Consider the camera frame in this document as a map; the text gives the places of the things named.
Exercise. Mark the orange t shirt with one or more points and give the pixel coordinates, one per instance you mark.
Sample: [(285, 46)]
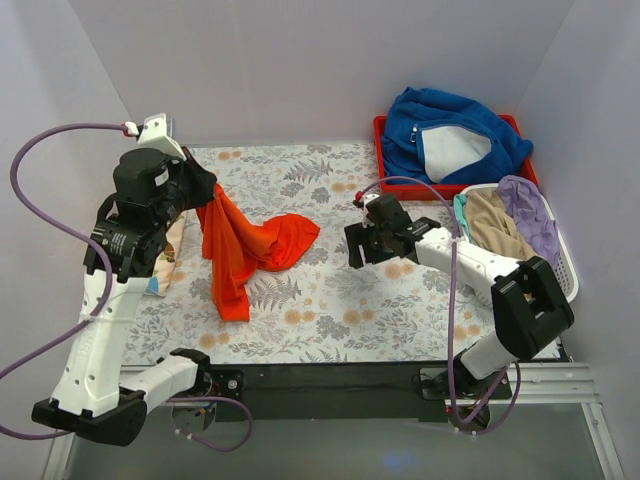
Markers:
[(238, 248)]

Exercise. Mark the floral tablecloth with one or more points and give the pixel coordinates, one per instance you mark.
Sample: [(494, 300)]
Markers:
[(320, 310)]

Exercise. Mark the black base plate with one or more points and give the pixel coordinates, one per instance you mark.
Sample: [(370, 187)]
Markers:
[(332, 391)]

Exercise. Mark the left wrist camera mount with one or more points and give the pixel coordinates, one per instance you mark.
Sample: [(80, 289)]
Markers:
[(155, 133)]

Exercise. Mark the dinosaur print folded cloth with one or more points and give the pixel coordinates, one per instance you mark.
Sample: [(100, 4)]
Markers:
[(165, 265)]

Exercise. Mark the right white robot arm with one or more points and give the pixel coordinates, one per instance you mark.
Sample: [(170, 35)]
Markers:
[(530, 309)]

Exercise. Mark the beige garment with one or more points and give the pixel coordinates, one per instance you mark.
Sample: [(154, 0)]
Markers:
[(492, 228)]

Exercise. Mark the purple garment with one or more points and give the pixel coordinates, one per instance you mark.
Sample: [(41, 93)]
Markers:
[(525, 204)]

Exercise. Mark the blue zip jacket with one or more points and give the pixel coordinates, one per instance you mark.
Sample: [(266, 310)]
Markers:
[(442, 138)]

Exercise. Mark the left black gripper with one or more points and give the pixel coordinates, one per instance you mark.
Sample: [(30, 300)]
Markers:
[(198, 178)]

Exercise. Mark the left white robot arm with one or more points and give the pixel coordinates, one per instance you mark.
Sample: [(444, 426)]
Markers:
[(90, 399)]

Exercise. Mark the white laundry basket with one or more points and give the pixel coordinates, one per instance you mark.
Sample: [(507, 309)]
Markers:
[(564, 271)]

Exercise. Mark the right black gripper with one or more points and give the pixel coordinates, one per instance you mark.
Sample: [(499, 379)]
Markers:
[(370, 240)]

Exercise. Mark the aluminium frame rail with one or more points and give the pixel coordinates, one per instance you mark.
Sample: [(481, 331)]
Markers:
[(548, 423)]

